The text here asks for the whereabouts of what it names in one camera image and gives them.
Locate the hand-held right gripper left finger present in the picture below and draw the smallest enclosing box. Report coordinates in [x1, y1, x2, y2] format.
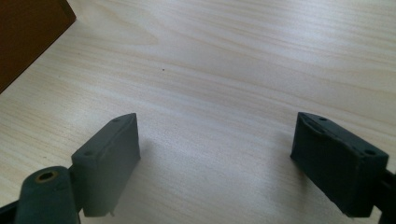
[70, 112, 141, 218]

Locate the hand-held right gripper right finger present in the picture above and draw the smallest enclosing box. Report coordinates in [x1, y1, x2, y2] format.
[290, 111, 389, 218]

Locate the brown wooden box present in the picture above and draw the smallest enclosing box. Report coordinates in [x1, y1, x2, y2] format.
[0, 0, 78, 94]

